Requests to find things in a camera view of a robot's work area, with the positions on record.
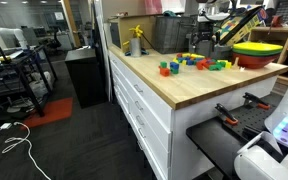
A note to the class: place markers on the wooden pillar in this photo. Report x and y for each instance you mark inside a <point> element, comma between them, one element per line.
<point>71,23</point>

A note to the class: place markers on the green plastic bowl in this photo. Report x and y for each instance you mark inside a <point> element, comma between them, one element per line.
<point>257,53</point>

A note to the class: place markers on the brown cardboard box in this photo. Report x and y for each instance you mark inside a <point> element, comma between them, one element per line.
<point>144,26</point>

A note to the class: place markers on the wooden shelf unit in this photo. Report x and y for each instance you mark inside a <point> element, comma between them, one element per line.
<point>270,29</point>

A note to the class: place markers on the blue wooden cylinder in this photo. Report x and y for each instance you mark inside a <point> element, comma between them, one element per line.
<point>181,60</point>

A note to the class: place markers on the green arch wooden block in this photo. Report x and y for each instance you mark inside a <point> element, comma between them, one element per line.
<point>215,67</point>

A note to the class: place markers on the pink sheet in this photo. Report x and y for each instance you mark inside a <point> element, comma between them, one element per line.
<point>153,6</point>

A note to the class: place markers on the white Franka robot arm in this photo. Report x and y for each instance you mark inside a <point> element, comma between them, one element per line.
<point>284,110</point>

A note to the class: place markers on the long red wooden block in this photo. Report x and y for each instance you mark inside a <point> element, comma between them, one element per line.
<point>162,72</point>

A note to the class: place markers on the low black cabinet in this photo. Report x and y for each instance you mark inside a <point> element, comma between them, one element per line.
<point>85,80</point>

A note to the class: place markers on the small red object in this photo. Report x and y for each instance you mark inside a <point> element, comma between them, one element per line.
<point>277,20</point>

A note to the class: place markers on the yellow plastic bowl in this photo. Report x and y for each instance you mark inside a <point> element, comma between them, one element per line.
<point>257,46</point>

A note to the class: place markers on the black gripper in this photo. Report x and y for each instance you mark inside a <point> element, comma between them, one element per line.
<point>204,29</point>

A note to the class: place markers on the teal object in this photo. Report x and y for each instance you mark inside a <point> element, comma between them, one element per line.
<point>169,14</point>

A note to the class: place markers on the green wooden cube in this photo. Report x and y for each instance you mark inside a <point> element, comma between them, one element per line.
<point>164,64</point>

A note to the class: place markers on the plain wooden peg piece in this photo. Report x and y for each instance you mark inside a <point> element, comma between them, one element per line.
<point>236,64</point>

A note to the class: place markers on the blue arch wooden block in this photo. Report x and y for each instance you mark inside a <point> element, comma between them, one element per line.
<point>174,65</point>

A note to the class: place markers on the grey mesh basket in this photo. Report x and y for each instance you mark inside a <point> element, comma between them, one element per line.
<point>170,35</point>

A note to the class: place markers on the grey plastic bin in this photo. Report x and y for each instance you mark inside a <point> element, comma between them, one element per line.
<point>222,51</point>

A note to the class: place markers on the red floor mat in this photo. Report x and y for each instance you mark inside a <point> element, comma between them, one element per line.
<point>54,111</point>

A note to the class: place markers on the black metal frame table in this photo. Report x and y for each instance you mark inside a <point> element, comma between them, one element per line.
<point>34,96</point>

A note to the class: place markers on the black perforated platform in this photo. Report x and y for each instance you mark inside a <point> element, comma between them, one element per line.
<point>210,140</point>

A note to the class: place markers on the red plastic bowl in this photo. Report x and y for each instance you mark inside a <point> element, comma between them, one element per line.
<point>254,62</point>

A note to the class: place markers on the white drawer cabinet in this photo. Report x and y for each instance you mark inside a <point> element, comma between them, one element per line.
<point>157,113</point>

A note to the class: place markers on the white charger brick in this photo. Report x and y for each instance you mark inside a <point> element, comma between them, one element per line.
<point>6,126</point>

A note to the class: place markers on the yellow wooden cylinder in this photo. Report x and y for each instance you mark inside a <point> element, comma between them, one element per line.
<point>197,56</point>
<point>222,60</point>
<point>186,55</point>

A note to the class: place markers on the red wooden cylinder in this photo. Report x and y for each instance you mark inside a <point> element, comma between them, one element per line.
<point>201,64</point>

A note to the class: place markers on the colourful wooden blocks box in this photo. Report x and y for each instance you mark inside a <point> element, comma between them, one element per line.
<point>237,28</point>

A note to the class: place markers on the metal cup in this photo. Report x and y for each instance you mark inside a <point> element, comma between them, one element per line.
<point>135,48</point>

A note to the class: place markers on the white pipe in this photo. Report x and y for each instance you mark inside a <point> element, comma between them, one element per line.
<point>14,33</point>

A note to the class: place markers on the yellow wooden block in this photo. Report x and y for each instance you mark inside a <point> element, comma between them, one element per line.
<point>229,65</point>

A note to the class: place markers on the yellow artificial flower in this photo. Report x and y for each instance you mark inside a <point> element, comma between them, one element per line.
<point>137,31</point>

